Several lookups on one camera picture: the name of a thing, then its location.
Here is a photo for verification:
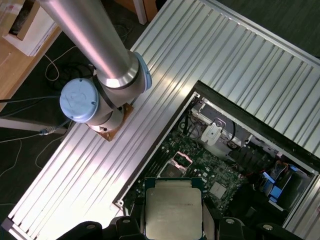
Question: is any wooden desk white frame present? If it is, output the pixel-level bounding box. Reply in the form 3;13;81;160
112;0;161;26
0;24;63;111

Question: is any brown square base plate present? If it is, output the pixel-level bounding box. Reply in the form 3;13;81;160
84;101;135;144

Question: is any white cardboard box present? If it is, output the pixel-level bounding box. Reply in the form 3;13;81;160
1;0;58;58

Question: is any blue disk carrier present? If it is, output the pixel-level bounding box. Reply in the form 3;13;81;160
271;186;285;203
262;172;275;191

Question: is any metal socket cover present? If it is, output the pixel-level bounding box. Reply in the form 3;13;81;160
172;151;193;168

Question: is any black open PC case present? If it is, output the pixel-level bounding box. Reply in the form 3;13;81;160
111;79;320;240

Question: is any CPU socket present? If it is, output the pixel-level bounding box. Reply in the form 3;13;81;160
159;162;188;180

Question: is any silver metal drive cage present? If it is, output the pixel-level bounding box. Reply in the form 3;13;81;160
189;97;316;176

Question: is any green motherboard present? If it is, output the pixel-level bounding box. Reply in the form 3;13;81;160
122;129;251;218

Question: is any grey metal bracket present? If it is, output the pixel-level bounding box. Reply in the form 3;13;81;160
201;118;228;146

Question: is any silver chipset heat sink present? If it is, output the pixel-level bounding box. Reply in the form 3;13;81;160
209;181;229;200

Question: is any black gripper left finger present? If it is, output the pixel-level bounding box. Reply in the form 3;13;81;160
56;197;146;240

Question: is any silver CPU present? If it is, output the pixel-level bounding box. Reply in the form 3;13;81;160
142;176;205;240

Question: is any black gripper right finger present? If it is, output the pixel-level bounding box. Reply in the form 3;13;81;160
203;199;305;240

